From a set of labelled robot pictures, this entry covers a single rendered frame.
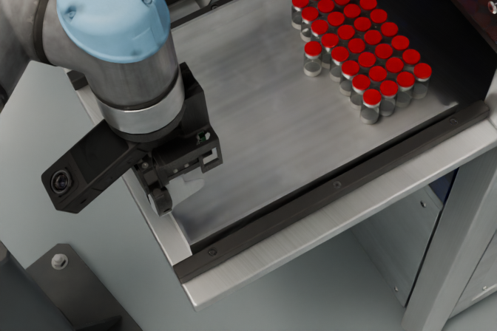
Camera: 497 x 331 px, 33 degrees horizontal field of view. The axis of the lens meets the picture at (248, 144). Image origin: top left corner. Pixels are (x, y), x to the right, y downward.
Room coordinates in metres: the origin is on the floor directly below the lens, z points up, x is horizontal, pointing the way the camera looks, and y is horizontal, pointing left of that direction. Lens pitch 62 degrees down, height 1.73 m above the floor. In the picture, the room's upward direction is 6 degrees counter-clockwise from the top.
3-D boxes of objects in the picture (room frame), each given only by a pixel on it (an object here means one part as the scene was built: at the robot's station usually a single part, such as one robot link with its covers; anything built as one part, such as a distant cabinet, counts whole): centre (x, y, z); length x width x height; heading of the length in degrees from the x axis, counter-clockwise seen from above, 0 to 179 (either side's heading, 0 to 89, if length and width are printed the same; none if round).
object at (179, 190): (0.37, 0.08, 0.95); 0.06 x 0.03 x 0.09; 114
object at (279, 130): (0.52, -0.03, 0.90); 0.34 x 0.26 x 0.04; 113
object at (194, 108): (0.39, 0.08, 1.06); 0.09 x 0.08 x 0.12; 114
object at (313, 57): (0.55, -0.09, 0.90); 0.02 x 0.02 x 0.05
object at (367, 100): (0.55, -0.11, 0.90); 0.18 x 0.02 x 0.05; 23
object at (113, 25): (0.39, 0.09, 1.22); 0.09 x 0.08 x 0.11; 65
